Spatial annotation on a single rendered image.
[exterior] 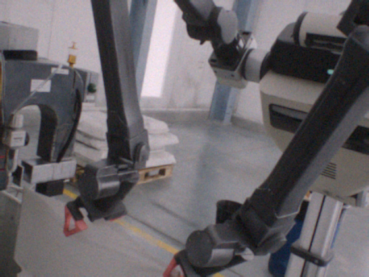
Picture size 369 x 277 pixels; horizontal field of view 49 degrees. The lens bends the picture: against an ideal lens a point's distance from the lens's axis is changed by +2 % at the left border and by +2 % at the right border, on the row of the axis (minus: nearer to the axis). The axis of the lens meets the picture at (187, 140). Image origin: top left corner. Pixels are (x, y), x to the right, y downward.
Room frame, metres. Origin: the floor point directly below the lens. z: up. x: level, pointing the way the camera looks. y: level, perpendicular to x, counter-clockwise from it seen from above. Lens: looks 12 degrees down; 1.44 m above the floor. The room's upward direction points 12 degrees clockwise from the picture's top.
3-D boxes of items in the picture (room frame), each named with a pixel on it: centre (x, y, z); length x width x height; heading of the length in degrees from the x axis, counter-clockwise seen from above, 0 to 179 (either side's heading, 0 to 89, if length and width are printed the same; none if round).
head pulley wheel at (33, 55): (1.05, 0.47, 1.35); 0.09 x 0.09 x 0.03
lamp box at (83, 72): (1.18, 0.33, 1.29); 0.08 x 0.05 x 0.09; 57
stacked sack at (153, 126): (4.55, 0.60, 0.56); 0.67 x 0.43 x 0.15; 57
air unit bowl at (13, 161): (0.93, 0.41, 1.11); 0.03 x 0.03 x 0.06
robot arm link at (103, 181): (0.78, 0.14, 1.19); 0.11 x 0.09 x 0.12; 148
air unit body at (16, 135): (0.94, 0.41, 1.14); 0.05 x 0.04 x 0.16; 147
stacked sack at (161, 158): (4.42, 0.42, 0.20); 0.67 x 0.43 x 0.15; 147
